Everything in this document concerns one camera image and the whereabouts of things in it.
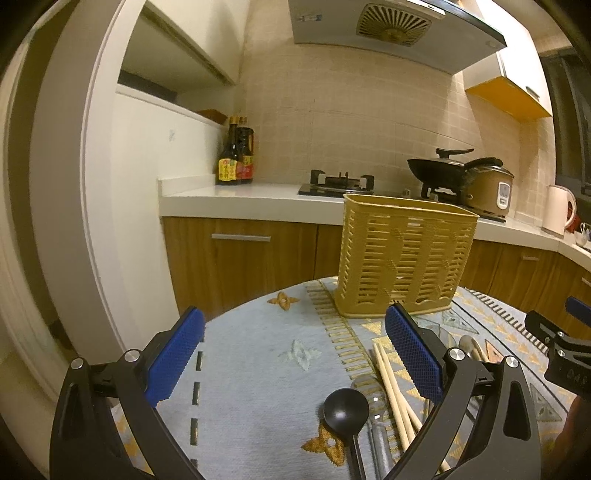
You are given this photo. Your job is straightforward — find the wooden chopstick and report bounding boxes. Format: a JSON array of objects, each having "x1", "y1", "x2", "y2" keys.
[
  {"x1": 372, "y1": 343, "x2": 417, "y2": 451},
  {"x1": 376, "y1": 341, "x2": 452, "y2": 472}
]

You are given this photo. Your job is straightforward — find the dark kitchen window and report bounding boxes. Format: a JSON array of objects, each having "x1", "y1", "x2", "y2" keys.
[{"x1": 541, "y1": 48, "x2": 590, "y2": 200}]

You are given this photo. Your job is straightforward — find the white cup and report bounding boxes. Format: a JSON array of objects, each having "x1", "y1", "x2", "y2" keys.
[{"x1": 579, "y1": 222, "x2": 591, "y2": 242}]

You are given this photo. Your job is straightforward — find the white pink electric kettle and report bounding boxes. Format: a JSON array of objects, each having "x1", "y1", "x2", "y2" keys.
[{"x1": 542, "y1": 185, "x2": 577, "y2": 238}]

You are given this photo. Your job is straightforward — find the wooden spoon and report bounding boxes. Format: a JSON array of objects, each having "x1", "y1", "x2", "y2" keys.
[{"x1": 459, "y1": 335, "x2": 489, "y2": 362}]

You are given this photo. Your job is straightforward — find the clear plastic spoon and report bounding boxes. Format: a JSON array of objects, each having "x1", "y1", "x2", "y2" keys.
[{"x1": 352, "y1": 375, "x2": 394, "y2": 479}]

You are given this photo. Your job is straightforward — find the brown rice cooker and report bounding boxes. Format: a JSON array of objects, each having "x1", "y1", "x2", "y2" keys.
[{"x1": 460, "y1": 158, "x2": 514, "y2": 222}]

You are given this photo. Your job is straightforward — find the black plastic ladle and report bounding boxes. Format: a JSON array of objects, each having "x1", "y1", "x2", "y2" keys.
[{"x1": 322, "y1": 388, "x2": 370, "y2": 480}]

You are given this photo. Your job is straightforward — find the light blue patterned tablecloth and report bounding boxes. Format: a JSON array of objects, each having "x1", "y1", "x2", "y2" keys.
[{"x1": 110, "y1": 276, "x2": 578, "y2": 480}]

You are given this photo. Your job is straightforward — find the yellow plastic utensil basket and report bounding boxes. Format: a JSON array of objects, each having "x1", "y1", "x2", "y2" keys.
[{"x1": 334, "y1": 194, "x2": 479, "y2": 318}]

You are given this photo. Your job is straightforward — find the black wok with lid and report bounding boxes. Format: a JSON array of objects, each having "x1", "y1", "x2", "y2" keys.
[{"x1": 407, "y1": 148, "x2": 503, "y2": 189}]

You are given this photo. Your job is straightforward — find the black gas stove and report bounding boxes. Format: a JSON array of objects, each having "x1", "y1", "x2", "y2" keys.
[{"x1": 297, "y1": 168, "x2": 408, "y2": 198}]

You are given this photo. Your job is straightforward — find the silver range hood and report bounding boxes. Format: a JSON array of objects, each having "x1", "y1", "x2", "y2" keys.
[{"x1": 288, "y1": 0, "x2": 507, "y2": 75}]

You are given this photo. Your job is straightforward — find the dark soy sauce bottle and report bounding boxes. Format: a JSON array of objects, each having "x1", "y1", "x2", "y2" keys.
[{"x1": 216, "y1": 116, "x2": 239, "y2": 185}]

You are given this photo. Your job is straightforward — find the red label sauce bottle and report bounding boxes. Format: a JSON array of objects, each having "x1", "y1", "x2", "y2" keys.
[{"x1": 238, "y1": 116, "x2": 254, "y2": 184}]

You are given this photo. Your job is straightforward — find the white upper left cabinet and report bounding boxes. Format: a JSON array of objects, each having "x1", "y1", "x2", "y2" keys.
[{"x1": 118, "y1": 1, "x2": 250, "y2": 109}]

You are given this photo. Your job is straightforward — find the white orange wall cabinet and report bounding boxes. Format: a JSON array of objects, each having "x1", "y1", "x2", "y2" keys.
[{"x1": 463, "y1": 47, "x2": 553, "y2": 122}]

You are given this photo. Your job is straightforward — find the silver drawer handle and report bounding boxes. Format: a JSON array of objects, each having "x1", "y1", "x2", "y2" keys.
[{"x1": 211, "y1": 233, "x2": 271, "y2": 243}]

